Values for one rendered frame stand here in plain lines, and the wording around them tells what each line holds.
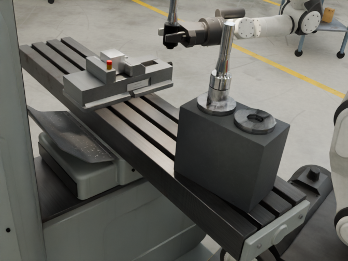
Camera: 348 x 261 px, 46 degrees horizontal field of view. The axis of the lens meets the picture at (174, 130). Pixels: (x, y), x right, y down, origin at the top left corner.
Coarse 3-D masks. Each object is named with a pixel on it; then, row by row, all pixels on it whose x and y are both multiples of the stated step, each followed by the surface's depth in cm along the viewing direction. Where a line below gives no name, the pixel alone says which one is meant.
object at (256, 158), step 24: (192, 120) 92; (216, 120) 88; (240, 120) 87; (264, 120) 87; (192, 144) 95; (216, 144) 90; (240, 144) 85; (264, 144) 82; (192, 168) 98; (216, 168) 92; (240, 168) 88; (264, 168) 87; (216, 192) 95; (240, 192) 90; (264, 192) 95
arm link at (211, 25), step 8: (184, 24) 125; (192, 24) 126; (200, 24) 125; (208, 24) 125; (216, 24) 126; (192, 32) 121; (200, 32) 123; (208, 32) 125; (216, 32) 126; (192, 40) 121; (200, 40) 125; (208, 40) 126; (216, 40) 127
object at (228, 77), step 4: (212, 72) 89; (228, 72) 90; (212, 76) 88; (216, 76) 88; (220, 76) 88; (224, 76) 88; (228, 76) 88; (216, 80) 88; (220, 80) 87; (224, 80) 87; (228, 80) 88
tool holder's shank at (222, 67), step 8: (224, 24) 82; (232, 24) 82; (224, 32) 83; (232, 32) 83; (224, 40) 84; (232, 40) 84; (224, 48) 85; (224, 56) 86; (216, 64) 87; (224, 64) 86; (216, 72) 89; (224, 72) 88
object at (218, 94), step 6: (210, 78) 89; (210, 84) 89; (216, 84) 88; (222, 84) 88; (228, 84) 89; (210, 90) 90; (216, 90) 89; (222, 90) 89; (228, 90) 90; (210, 96) 90; (216, 96) 90; (222, 96) 90; (210, 102) 91; (216, 102) 90; (222, 102) 90
